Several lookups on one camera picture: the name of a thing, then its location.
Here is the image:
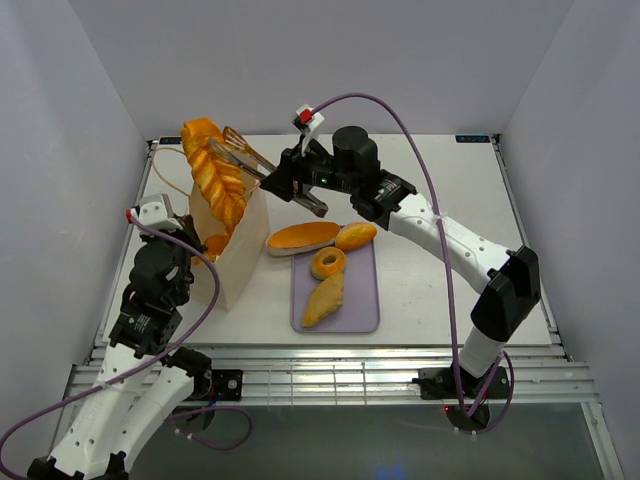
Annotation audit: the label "long oval orange bread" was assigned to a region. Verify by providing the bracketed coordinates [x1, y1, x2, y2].
[266, 222, 341, 257]

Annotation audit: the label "lilac plastic tray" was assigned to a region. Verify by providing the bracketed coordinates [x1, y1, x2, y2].
[290, 240, 381, 335]

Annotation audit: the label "left table label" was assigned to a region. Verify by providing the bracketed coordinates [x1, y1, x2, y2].
[159, 136, 182, 145]

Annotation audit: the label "small round bun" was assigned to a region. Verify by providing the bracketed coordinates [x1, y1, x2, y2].
[334, 222, 378, 251]

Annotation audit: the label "base motor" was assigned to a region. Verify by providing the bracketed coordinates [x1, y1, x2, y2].
[196, 369, 244, 401]
[412, 366, 510, 400]

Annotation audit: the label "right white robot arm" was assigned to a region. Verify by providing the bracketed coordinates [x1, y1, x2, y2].
[261, 126, 541, 397]

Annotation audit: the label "aluminium rail frame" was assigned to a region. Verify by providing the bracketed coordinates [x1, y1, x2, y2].
[59, 344, 601, 406]

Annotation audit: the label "metal serving tongs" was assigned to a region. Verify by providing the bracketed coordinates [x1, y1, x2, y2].
[206, 125, 330, 218]

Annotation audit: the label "right table label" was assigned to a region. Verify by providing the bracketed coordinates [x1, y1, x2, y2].
[455, 135, 491, 144]

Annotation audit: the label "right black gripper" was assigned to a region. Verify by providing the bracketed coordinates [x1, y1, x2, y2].
[258, 135, 356, 204]

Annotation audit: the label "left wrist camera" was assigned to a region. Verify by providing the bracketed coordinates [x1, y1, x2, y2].
[125, 193, 184, 233]

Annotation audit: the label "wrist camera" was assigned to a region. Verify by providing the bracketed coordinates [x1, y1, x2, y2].
[125, 193, 184, 233]
[292, 104, 325, 155]

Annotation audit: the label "left base motor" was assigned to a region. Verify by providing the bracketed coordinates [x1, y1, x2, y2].
[196, 369, 244, 401]

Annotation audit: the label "table label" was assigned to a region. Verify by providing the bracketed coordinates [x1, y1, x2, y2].
[455, 135, 491, 144]
[159, 136, 182, 145]

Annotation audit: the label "sesame ring bread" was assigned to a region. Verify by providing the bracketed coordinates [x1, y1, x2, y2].
[310, 247, 347, 281]

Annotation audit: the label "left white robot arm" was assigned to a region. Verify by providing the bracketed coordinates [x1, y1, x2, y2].
[27, 215, 212, 479]

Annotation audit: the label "large braided bread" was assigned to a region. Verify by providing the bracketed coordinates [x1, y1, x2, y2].
[180, 117, 247, 236]

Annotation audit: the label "cream paper bag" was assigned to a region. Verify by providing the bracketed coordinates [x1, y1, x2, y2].
[152, 147, 271, 315]

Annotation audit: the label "right base motor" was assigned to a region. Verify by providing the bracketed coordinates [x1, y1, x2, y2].
[412, 366, 510, 400]

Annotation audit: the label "orange glazed twisted bread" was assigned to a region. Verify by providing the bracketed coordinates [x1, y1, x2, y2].
[203, 234, 231, 263]

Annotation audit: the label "triangular turnover pastry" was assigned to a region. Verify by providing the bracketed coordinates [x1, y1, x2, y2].
[302, 272, 344, 328]

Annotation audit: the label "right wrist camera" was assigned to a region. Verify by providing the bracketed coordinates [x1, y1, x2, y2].
[292, 104, 325, 155]

